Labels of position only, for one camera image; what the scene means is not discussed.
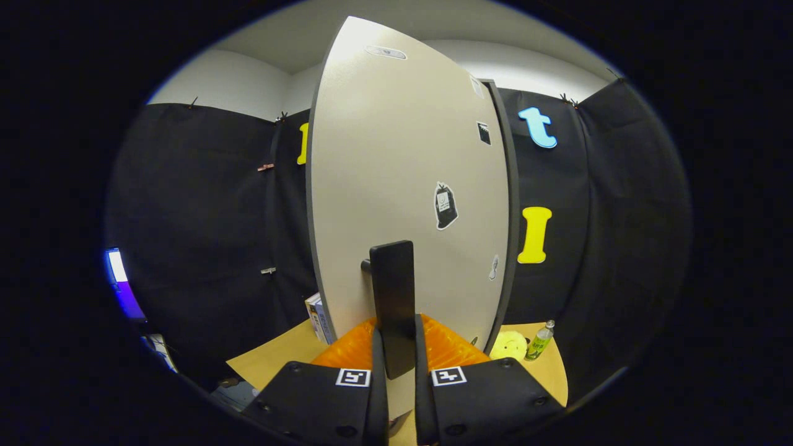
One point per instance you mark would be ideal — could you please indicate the computer monitor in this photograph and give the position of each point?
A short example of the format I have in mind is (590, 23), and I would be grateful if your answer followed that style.
(121, 282)

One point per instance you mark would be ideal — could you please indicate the black backdrop cloth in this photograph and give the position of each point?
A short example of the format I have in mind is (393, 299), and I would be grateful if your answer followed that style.
(204, 217)

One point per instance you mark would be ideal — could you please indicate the white spine book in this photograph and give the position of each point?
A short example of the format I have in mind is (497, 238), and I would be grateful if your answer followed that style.
(311, 310)

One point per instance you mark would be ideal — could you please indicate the green drink bottle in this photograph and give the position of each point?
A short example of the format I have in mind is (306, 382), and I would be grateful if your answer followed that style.
(540, 341)

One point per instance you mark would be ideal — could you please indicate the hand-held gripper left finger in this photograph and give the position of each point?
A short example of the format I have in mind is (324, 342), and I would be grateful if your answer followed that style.
(380, 402)

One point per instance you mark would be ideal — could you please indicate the dark grey shoe cabinet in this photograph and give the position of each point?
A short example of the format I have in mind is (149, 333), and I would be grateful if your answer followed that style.
(513, 217)

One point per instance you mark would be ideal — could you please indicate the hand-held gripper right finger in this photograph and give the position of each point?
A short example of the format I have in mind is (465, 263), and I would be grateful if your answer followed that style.
(423, 402)

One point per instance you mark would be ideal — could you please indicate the blue book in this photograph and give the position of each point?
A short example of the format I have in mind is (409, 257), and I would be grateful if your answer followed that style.
(323, 327)

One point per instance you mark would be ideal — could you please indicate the yellow plush toy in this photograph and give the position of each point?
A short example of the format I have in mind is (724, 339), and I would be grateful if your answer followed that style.
(509, 347)

